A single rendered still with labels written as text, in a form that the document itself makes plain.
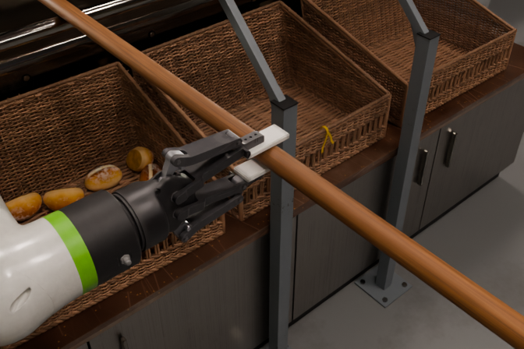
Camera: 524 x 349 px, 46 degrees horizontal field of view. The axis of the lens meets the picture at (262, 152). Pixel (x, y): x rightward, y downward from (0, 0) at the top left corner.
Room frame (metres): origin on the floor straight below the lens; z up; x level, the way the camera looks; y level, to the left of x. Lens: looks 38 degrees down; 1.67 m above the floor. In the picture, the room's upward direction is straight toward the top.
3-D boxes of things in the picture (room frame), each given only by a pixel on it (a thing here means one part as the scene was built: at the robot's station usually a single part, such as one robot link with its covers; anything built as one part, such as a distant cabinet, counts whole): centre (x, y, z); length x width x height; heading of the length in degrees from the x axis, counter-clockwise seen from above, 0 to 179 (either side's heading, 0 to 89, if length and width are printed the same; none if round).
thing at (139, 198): (0.53, 0.12, 1.18); 0.09 x 0.07 x 0.08; 131
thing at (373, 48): (1.87, -0.48, 0.72); 0.56 x 0.49 x 0.28; 129
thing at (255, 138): (0.61, 0.02, 1.22); 0.05 x 0.01 x 0.03; 131
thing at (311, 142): (1.47, 0.00, 0.72); 0.56 x 0.49 x 0.28; 131
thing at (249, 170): (0.63, 0.00, 1.16); 0.07 x 0.03 x 0.01; 131
